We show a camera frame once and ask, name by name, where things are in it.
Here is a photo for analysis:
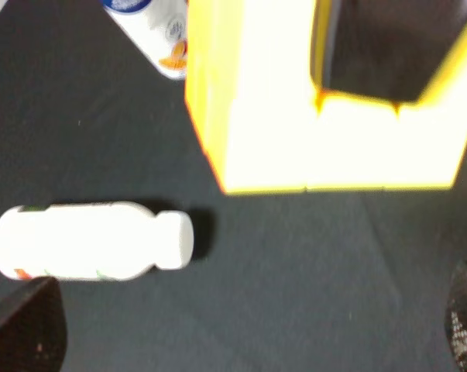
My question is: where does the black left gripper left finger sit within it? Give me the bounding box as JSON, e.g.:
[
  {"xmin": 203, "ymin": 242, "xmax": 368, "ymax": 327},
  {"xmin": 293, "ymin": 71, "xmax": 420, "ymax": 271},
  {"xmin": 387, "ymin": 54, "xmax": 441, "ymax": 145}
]
[{"xmin": 0, "ymin": 277, "xmax": 67, "ymax": 371}]

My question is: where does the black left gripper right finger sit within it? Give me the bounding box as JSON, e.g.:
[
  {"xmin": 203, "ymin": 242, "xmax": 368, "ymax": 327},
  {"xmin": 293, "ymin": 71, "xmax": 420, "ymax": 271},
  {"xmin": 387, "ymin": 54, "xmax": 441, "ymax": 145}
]
[{"xmin": 444, "ymin": 261, "xmax": 467, "ymax": 371}]

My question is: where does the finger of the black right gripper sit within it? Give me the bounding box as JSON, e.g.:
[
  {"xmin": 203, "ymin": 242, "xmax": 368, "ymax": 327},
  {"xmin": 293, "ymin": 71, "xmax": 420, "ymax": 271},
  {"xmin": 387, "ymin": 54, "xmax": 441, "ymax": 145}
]
[{"xmin": 309, "ymin": 1, "xmax": 467, "ymax": 104}]

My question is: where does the colourful puzzle cube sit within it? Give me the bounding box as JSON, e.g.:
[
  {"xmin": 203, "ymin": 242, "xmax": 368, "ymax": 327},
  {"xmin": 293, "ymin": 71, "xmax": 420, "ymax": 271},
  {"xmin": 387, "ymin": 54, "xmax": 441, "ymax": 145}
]
[{"xmin": 185, "ymin": 1, "xmax": 467, "ymax": 195}]

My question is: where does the white plastic bottle lying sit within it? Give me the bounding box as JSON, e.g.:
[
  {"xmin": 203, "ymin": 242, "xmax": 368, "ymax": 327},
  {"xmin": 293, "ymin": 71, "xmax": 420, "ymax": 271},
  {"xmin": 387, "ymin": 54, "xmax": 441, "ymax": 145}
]
[{"xmin": 0, "ymin": 201, "xmax": 194, "ymax": 281}]

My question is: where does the black tablecloth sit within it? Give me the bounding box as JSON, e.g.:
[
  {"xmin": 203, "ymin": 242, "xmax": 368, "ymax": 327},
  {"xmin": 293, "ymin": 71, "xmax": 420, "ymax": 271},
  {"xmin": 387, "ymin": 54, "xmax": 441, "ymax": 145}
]
[{"xmin": 0, "ymin": 1, "xmax": 467, "ymax": 371}]

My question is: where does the blue capped yogurt bottle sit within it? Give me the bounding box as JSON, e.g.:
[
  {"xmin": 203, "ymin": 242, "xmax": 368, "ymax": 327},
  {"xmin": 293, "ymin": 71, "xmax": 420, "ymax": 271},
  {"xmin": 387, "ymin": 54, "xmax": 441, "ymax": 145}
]
[{"xmin": 102, "ymin": 0, "xmax": 188, "ymax": 80}]

